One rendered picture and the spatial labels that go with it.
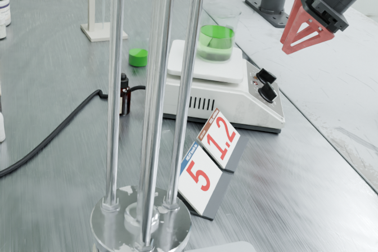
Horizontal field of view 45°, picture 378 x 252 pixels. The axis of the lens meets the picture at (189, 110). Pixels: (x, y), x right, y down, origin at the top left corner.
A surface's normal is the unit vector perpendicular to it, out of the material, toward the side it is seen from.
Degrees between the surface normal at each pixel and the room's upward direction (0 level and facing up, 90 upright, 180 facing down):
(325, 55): 0
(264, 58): 0
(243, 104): 90
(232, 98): 90
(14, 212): 0
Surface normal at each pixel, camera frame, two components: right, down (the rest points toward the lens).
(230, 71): 0.11, -0.84
